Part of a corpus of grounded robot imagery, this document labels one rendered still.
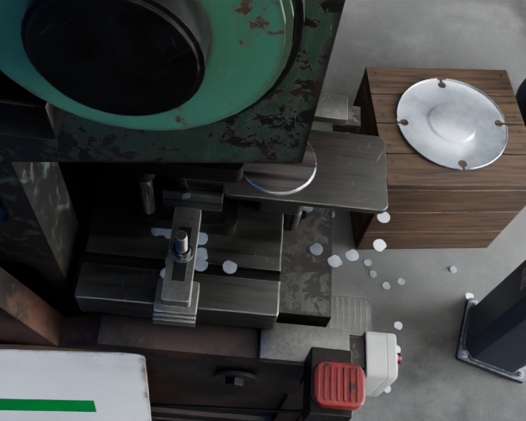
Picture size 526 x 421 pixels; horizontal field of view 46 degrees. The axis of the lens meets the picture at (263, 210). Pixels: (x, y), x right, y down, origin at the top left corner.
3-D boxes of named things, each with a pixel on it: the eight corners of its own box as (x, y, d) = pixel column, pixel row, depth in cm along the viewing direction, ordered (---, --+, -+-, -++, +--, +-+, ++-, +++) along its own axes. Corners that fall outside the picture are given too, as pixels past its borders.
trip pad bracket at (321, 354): (328, 381, 105) (354, 346, 88) (327, 440, 100) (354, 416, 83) (293, 377, 105) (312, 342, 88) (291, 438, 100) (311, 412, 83)
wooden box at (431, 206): (459, 143, 200) (506, 68, 170) (488, 248, 182) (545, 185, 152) (339, 142, 196) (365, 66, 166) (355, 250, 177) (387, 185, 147)
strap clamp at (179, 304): (207, 225, 97) (209, 191, 88) (194, 327, 89) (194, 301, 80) (169, 221, 97) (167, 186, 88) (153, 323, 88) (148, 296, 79)
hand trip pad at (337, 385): (352, 377, 89) (365, 363, 83) (353, 421, 86) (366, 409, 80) (305, 373, 89) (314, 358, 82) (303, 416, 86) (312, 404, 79)
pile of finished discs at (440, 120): (491, 81, 167) (492, 79, 167) (519, 169, 153) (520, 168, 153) (387, 79, 164) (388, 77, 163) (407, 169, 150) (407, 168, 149)
